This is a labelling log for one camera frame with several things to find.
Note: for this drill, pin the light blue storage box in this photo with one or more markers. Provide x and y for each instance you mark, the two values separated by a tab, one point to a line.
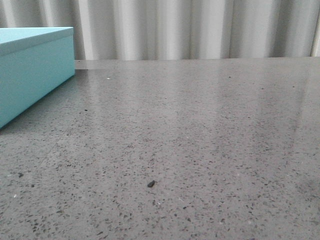
33	62

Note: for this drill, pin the small black debris piece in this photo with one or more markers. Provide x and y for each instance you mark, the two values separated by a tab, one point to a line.
151	184

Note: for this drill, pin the grey pleated curtain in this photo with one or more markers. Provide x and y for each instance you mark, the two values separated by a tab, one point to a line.
176	29

